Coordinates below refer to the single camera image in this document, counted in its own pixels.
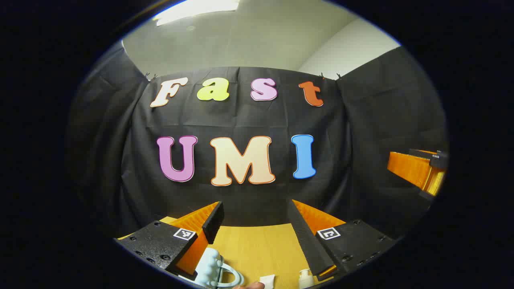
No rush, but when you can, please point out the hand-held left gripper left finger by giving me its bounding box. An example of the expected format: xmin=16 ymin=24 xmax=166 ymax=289
xmin=114 ymin=201 xmax=224 ymax=281

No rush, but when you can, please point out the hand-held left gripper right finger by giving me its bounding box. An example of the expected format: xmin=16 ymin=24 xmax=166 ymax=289
xmin=287 ymin=199 xmax=398 ymax=281

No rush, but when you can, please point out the light blue suitcase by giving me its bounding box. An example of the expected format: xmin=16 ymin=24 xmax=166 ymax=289
xmin=179 ymin=247 xmax=245 ymax=289

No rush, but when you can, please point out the white pump bottle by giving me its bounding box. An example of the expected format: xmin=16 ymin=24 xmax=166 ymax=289
xmin=298 ymin=269 xmax=314 ymax=289

